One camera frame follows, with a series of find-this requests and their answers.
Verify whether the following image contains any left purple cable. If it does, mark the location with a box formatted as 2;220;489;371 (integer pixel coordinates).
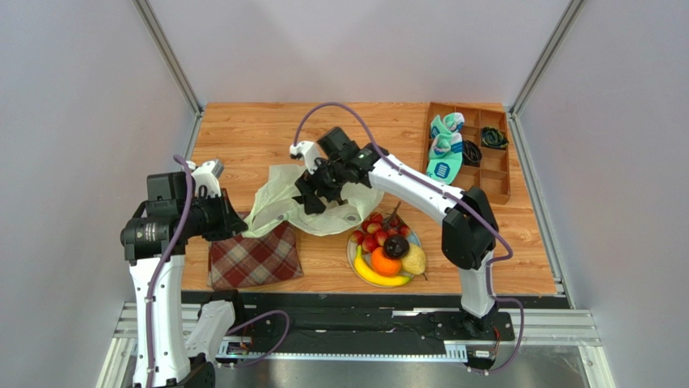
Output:
144;154;292;388

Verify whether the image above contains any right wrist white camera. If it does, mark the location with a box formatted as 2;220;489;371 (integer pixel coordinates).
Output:
290;141;321;175

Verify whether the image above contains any wrist white camera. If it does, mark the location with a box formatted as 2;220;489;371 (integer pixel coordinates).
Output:
187;159;224;198
290;141;321;175

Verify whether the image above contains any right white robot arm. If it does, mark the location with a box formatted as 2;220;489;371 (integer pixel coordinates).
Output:
290;127;498;335

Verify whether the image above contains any red plaid cloth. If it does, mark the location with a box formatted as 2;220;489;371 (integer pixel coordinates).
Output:
206;221;304;291

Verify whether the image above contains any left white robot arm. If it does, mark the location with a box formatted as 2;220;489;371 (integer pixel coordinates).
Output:
120;168;247;387

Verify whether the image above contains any white plastic bag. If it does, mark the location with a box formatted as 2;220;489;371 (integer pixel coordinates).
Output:
243;164;384;238

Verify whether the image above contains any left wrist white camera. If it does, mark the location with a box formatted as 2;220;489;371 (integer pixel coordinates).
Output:
187;159;224;198

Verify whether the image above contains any brown wooden organizer tray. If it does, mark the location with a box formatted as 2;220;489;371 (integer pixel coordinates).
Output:
421;103;511;205

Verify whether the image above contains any yellow fake banana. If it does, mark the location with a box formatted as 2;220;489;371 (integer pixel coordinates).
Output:
352;246;412;288

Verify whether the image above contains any black green coiled cable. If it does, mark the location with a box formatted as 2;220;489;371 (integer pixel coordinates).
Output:
480;126;509;150

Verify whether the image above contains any blue and cream plate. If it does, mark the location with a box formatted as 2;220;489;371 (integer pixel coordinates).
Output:
347;230;421;278

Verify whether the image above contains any orange fake fruit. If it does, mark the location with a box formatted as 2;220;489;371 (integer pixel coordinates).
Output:
370;247;402;277

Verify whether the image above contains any aluminium frame rail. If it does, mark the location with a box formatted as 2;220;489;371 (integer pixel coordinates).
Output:
96;301;615;388

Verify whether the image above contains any red fake strawberry bunch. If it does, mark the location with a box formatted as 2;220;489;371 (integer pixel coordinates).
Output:
348;201;413;254

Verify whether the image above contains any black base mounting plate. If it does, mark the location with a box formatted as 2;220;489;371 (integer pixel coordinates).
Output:
177;292;571;356

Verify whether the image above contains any dark fake plum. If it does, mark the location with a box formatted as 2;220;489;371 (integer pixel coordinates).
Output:
383;234;410;259

